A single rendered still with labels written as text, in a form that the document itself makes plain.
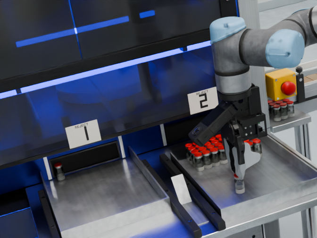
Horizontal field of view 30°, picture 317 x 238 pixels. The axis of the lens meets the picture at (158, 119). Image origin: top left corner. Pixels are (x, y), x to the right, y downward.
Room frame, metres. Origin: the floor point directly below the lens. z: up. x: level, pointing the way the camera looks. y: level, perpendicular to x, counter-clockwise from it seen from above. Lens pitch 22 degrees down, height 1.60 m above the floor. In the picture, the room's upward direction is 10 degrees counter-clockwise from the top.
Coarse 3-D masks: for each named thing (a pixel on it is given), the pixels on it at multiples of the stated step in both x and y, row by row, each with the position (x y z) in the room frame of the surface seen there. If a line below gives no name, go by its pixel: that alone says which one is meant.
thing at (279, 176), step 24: (264, 144) 1.46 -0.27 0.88; (192, 168) 1.39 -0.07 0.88; (216, 168) 1.37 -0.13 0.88; (264, 168) 1.33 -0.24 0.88; (288, 168) 1.30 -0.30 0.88; (312, 168) 1.22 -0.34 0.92; (216, 192) 1.25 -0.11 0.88; (264, 192) 1.21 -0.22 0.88; (288, 192) 1.16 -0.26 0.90; (312, 192) 1.17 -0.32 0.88; (240, 216) 1.13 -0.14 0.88
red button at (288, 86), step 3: (288, 81) 1.56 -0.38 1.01; (285, 84) 1.55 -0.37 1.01; (288, 84) 1.54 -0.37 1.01; (291, 84) 1.54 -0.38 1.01; (294, 84) 1.55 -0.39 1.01; (282, 87) 1.55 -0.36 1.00; (285, 87) 1.54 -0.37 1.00; (288, 87) 1.54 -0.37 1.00; (291, 87) 1.54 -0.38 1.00; (294, 87) 1.54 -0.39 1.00; (282, 90) 1.55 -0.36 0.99; (285, 90) 1.54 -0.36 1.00; (288, 90) 1.54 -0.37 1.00; (291, 90) 1.54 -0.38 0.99; (294, 90) 1.54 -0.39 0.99; (285, 93) 1.54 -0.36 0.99; (288, 93) 1.54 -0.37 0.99; (291, 93) 1.54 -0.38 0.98
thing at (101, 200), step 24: (96, 168) 1.49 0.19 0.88; (120, 168) 1.47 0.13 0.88; (144, 168) 1.38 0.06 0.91; (48, 192) 1.34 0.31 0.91; (72, 192) 1.38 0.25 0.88; (96, 192) 1.35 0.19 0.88; (120, 192) 1.33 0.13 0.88; (144, 192) 1.31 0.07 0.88; (72, 216) 1.25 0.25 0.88; (96, 216) 1.23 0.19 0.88; (120, 216) 1.17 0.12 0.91; (144, 216) 1.19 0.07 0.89
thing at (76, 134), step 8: (96, 120) 1.43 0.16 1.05; (72, 128) 1.42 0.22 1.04; (80, 128) 1.42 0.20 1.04; (88, 128) 1.43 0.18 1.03; (96, 128) 1.43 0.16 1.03; (72, 136) 1.41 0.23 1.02; (80, 136) 1.42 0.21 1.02; (96, 136) 1.43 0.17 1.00; (72, 144) 1.41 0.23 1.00; (80, 144) 1.42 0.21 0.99
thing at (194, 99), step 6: (204, 90) 1.51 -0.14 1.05; (210, 90) 1.52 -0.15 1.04; (216, 90) 1.52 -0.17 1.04; (192, 96) 1.50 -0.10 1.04; (198, 96) 1.51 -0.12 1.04; (204, 96) 1.51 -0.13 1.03; (210, 96) 1.52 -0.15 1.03; (216, 96) 1.52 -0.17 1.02; (192, 102) 1.50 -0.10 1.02; (198, 102) 1.51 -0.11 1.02; (204, 102) 1.51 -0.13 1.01; (210, 102) 1.51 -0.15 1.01; (216, 102) 1.52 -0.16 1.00; (192, 108) 1.50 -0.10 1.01; (198, 108) 1.51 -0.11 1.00; (204, 108) 1.51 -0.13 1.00; (210, 108) 1.51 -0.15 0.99
